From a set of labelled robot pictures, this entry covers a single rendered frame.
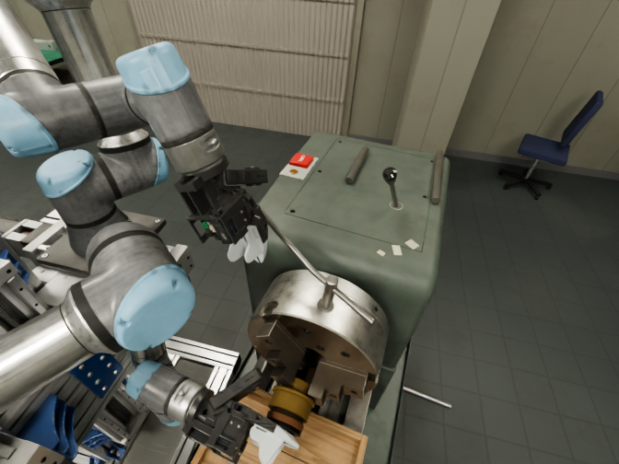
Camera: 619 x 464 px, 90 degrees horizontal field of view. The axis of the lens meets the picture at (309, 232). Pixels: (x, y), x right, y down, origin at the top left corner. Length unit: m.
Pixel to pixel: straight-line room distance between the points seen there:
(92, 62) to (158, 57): 0.41
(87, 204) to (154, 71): 0.50
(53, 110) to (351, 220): 0.59
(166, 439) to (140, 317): 1.24
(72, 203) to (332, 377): 0.68
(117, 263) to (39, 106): 0.22
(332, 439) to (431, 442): 1.07
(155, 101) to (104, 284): 0.25
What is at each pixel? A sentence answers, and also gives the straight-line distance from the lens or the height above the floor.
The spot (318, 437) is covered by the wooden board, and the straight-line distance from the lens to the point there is 0.91.
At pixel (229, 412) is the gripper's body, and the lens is 0.70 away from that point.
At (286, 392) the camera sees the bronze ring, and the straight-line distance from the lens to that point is 0.69.
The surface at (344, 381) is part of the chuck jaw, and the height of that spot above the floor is 1.12.
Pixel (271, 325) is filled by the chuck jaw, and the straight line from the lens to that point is 0.67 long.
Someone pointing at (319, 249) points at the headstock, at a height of 1.24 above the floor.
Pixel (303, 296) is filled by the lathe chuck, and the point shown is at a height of 1.23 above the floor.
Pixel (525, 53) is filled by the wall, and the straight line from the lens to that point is 3.80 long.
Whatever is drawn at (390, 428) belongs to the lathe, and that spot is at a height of 0.54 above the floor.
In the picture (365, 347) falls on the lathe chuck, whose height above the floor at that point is 1.19.
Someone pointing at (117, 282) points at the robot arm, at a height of 1.42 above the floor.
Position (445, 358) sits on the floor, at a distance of 2.13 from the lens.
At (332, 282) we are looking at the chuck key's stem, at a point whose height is 1.32.
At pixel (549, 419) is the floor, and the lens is 2.26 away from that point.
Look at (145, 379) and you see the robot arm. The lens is 0.76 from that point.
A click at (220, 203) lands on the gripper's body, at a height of 1.47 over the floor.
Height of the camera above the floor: 1.77
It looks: 43 degrees down
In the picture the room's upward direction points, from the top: 3 degrees clockwise
